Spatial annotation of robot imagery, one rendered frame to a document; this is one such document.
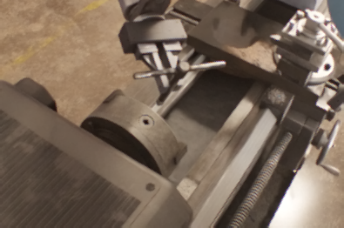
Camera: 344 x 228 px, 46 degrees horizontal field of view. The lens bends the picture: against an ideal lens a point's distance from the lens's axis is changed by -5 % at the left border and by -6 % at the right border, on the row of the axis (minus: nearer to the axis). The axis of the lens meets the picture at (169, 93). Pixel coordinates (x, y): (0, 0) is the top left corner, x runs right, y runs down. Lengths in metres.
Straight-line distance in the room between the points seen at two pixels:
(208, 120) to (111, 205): 1.00
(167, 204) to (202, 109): 0.99
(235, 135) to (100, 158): 0.80
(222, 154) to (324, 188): 1.20
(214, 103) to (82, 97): 1.19
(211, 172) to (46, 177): 0.73
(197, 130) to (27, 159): 0.95
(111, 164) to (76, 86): 2.04
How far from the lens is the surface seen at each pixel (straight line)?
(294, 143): 1.72
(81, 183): 0.72
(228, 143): 1.45
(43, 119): 0.82
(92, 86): 2.76
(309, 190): 2.48
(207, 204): 1.28
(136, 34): 0.86
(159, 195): 0.72
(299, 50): 1.47
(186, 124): 1.62
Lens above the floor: 1.95
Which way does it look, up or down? 46 degrees down
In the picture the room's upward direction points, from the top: 6 degrees clockwise
